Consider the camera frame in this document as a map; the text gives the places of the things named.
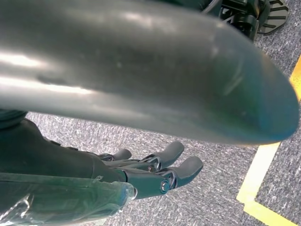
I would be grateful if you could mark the right robot arm sleeve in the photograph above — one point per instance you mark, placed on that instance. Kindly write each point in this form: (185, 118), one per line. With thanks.
(10, 120)

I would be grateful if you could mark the black robot foot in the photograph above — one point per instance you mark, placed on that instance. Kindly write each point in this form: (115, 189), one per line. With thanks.
(272, 15)

